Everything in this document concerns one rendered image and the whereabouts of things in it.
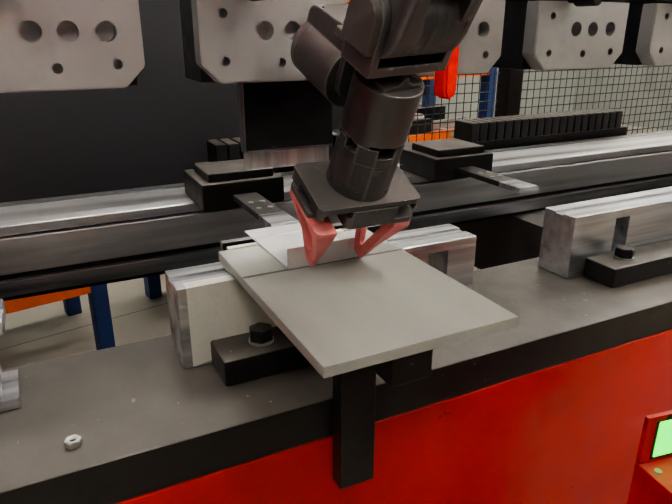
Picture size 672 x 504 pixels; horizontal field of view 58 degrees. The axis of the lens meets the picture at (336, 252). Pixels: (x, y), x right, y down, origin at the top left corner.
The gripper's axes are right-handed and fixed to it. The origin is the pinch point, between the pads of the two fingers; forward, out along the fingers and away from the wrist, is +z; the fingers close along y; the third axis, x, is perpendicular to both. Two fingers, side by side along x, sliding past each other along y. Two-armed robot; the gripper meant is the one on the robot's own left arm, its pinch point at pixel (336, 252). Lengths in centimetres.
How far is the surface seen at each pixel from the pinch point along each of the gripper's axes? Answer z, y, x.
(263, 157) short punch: -2.1, 3.3, -13.2
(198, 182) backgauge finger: 13.4, 5.4, -28.2
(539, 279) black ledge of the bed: 16.1, -38.6, -2.1
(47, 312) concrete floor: 195, 27, -161
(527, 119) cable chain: 18, -70, -44
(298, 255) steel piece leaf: 0.5, 3.7, -0.8
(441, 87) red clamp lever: -12.2, -14.0, -9.7
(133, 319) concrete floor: 184, -6, -139
